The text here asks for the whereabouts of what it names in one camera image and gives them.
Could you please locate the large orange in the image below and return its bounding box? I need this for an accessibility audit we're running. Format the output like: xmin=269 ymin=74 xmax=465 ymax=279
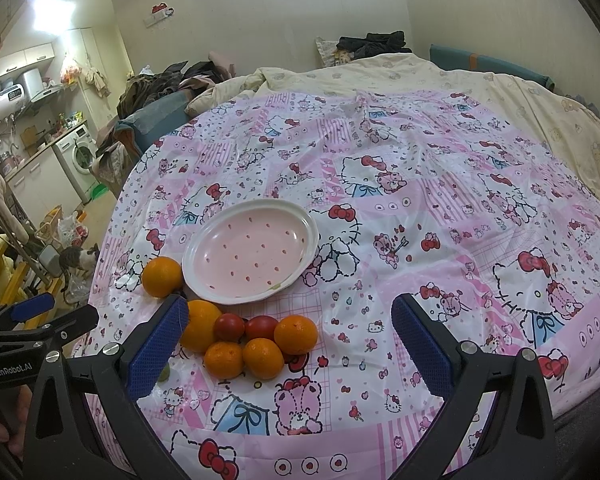
xmin=180 ymin=299 xmax=222 ymax=353
xmin=140 ymin=257 xmax=184 ymax=298

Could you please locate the small tangerine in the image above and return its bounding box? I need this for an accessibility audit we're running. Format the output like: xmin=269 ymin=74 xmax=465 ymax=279
xmin=274 ymin=315 xmax=318 ymax=356
xmin=242 ymin=338 xmax=285 ymax=380
xmin=204 ymin=340 xmax=244 ymax=380

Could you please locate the red cherry tomato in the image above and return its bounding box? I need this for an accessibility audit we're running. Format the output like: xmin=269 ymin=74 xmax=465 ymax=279
xmin=245 ymin=315 xmax=278 ymax=340
xmin=213 ymin=313 xmax=246 ymax=342

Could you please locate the person's left hand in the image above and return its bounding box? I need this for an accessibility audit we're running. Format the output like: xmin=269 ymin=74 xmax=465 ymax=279
xmin=0 ymin=385 xmax=32 ymax=460

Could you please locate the cat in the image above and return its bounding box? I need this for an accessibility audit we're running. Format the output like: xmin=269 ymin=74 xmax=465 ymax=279
xmin=59 ymin=244 xmax=99 ymax=275

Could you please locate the green grape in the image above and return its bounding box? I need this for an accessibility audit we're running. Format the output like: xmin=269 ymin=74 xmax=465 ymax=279
xmin=157 ymin=364 xmax=171 ymax=382

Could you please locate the white washing machine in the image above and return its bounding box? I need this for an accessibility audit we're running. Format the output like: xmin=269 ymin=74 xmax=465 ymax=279
xmin=52 ymin=122 xmax=97 ymax=204

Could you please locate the Hello Kitty pink bedsheet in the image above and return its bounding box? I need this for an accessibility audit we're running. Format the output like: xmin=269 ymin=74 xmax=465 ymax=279
xmin=74 ymin=91 xmax=600 ymax=479

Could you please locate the white water heater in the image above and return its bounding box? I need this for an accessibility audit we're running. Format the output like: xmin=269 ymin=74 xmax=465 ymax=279
xmin=0 ymin=84 xmax=28 ymax=122

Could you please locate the pink strawberry plate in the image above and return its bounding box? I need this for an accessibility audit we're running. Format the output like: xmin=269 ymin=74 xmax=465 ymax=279
xmin=181 ymin=200 xmax=318 ymax=306

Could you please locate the cream floral quilt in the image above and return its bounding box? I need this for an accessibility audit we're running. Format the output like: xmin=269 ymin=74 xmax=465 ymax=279
xmin=185 ymin=53 xmax=600 ymax=199

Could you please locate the teal headboard cushion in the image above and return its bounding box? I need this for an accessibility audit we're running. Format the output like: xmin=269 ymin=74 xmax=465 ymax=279
xmin=429 ymin=44 xmax=555 ymax=91

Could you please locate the dark clothes pile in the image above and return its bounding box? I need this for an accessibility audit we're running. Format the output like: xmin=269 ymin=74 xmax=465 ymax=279
xmin=337 ymin=30 xmax=412 ymax=60

